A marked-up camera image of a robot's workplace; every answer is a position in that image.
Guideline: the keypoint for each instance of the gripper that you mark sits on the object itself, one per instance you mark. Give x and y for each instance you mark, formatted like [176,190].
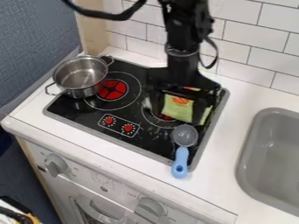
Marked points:
[182,73]

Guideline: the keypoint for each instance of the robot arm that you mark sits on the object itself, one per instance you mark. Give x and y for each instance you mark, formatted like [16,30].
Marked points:
[183,26]

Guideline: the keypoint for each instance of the silver pot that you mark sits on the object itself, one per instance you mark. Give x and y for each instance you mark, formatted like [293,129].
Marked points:
[80,76]

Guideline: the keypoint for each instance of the green cloth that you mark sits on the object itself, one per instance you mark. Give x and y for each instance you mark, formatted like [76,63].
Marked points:
[177,112]

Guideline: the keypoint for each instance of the toy stove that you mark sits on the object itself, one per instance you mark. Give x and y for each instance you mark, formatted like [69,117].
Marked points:
[78,108]

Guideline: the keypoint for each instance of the toy sink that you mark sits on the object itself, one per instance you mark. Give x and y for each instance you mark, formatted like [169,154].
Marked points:
[272,157]

